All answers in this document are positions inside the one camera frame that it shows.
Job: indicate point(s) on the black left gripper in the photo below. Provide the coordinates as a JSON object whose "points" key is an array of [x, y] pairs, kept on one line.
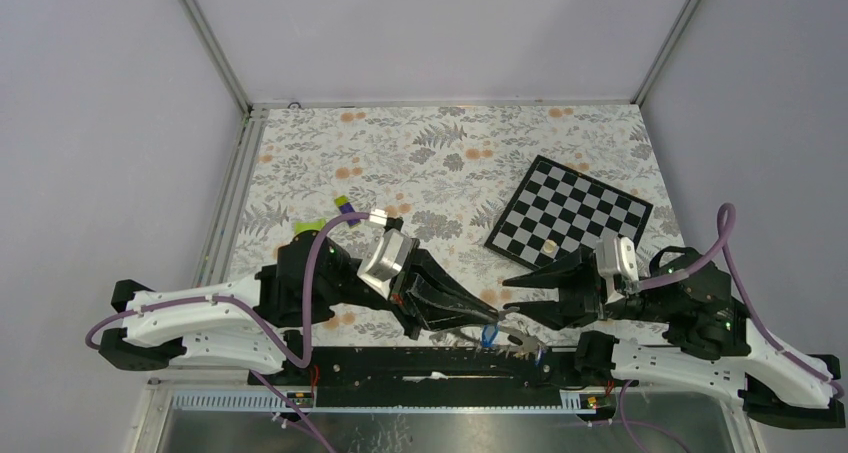
{"points": [[432, 282]]}

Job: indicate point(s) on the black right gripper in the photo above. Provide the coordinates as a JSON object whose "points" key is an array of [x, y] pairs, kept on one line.
{"points": [[560, 275]]}

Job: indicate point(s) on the blue key tag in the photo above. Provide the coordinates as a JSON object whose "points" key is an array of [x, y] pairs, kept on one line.
{"points": [[489, 335]]}

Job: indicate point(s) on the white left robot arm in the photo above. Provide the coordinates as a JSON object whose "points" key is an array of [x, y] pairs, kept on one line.
{"points": [[264, 321]]}

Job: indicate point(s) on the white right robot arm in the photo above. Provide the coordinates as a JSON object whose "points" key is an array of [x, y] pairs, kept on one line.
{"points": [[681, 325]]}

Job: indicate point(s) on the white chess piece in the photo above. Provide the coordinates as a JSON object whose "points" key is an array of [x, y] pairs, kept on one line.
{"points": [[549, 247]]}

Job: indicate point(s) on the black white chessboard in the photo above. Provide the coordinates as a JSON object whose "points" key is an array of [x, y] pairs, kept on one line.
{"points": [[555, 202]]}

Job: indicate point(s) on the purple yellow marker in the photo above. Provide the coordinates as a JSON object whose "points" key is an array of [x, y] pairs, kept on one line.
{"points": [[343, 205]]}

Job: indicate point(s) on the green marker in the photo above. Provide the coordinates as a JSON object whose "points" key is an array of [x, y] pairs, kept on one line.
{"points": [[304, 226]]}

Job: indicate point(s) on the black front rail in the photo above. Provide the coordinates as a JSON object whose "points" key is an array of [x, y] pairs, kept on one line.
{"points": [[350, 366]]}

